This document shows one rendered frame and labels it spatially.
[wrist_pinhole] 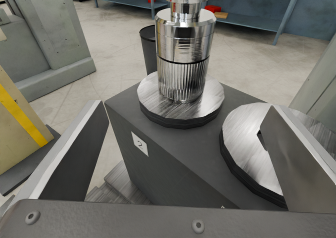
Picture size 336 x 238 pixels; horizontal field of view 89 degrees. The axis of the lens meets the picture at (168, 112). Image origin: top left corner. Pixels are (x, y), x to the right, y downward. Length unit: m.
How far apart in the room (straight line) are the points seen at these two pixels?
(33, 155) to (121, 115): 1.63
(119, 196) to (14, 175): 1.45
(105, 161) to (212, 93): 1.38
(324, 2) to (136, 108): 4.25
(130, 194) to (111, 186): 0.04
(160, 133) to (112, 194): 0.22
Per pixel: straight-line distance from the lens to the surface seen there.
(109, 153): 1.54
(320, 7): 4.36
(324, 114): 0.59
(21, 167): 1.76
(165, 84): 0.16
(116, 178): 0.35
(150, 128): 0.16
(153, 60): 1.82
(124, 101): 0.19
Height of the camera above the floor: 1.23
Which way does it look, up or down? 44 degrees down
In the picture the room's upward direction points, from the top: straight up
